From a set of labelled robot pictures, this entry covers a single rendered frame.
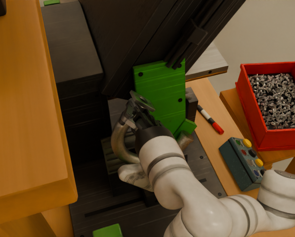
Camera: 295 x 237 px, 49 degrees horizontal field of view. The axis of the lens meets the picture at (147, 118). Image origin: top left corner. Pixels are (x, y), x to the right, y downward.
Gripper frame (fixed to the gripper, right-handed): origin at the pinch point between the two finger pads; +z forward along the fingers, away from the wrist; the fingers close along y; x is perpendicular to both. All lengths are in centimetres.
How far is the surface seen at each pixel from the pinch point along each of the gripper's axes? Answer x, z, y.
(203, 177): 9.3, 2.6, -33.7
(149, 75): -7.0, 2.9, 1.4
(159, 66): -9.9, 2.9, 0.9
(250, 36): -43, 173, -154
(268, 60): -37, 143, -159
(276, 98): -20, 24, -57
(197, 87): -5, 35, -36
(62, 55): 3.2, 15.8, 14.9
